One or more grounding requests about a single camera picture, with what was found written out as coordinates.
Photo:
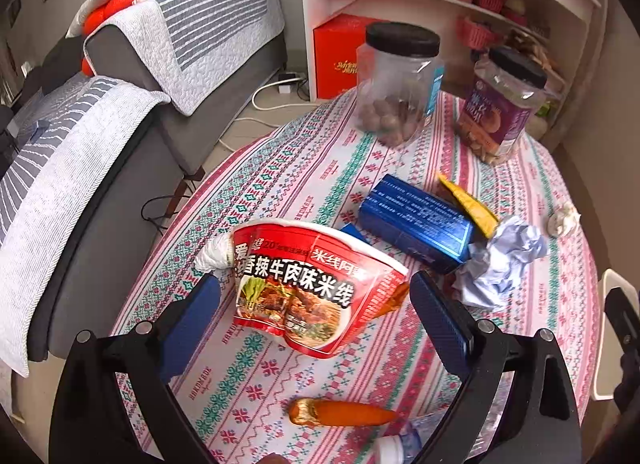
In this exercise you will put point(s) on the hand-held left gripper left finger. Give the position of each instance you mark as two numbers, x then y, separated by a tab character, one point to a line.
192	324

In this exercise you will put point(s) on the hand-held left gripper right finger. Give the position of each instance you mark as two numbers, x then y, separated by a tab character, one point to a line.
442	324

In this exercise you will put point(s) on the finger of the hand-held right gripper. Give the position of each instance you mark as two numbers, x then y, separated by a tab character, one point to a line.
622	314

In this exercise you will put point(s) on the white trash bin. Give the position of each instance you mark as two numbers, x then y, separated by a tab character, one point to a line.
606	334

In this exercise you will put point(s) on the twisted white tissue wad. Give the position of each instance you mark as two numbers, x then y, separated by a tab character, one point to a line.
212	254

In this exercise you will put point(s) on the pale blue paper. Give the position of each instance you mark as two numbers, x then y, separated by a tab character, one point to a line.
500	259

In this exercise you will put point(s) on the blue carton box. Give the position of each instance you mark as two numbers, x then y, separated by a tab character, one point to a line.
415	219

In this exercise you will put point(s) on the white tissue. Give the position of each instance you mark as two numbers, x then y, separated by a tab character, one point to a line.
562	221

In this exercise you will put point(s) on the red instant noodle bowl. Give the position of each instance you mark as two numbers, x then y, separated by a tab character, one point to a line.
300	284

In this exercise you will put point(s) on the yellow wrapper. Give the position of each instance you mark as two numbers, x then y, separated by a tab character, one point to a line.
472	209

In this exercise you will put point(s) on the blue printed snack box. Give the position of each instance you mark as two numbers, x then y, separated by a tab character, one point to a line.
354	233

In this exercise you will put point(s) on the clear plastic bottle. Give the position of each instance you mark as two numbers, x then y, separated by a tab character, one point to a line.
400	444

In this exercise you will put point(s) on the orange sausage wrapper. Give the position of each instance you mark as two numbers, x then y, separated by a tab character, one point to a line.
350	414

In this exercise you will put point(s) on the grey sofa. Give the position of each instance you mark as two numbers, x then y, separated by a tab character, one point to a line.
125	184

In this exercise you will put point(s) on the patterned tablecloth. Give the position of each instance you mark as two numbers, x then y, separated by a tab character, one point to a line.
300	179

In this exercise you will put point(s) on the grey white woven sofa cover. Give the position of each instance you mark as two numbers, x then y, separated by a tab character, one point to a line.
60	184

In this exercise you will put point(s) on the clear jar purple label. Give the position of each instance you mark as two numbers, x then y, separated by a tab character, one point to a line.
500	104

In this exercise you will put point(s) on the white power strip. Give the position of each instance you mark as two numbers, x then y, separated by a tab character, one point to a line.
287	89

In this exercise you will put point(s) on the clear jar blue label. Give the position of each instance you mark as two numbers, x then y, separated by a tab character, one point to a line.
395	74

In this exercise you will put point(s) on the quilted striped sofa cover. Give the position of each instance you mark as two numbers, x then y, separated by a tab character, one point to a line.
210	44

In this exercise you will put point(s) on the red cardboard box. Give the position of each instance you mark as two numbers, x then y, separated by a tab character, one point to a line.
335	54

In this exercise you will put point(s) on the orange cushion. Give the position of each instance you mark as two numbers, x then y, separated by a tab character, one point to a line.
107	11

